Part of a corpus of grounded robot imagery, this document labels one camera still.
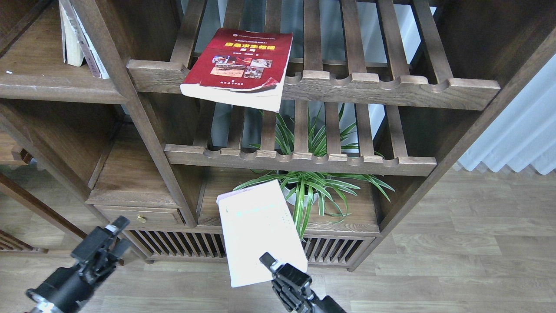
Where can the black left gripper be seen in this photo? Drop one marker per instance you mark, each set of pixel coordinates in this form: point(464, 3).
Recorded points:
point(67, 290)

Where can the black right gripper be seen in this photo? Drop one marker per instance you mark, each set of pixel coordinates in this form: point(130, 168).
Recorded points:
point(293, 289)

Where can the white and purple book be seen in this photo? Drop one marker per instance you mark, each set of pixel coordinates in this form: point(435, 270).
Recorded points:
point(257, 220)

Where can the green and black book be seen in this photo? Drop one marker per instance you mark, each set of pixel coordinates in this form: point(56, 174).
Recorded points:
point(71, 46)

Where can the red cover book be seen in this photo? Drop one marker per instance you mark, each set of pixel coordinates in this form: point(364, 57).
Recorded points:
point(241, 68)

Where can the white plant pot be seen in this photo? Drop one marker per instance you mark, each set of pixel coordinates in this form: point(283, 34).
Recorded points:
point(289, 192)

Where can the green spider plant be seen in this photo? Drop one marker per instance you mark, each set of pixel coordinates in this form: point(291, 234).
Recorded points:
point(332, 188)

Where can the white book standing upright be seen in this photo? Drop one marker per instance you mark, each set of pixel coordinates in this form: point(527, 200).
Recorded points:
point(92, 57)

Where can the dark wooden bookshelf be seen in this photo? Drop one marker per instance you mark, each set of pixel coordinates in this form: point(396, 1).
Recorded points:
point(405, 86)

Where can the white curtain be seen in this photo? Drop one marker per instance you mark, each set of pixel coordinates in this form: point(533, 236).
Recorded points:
point(524, 134)

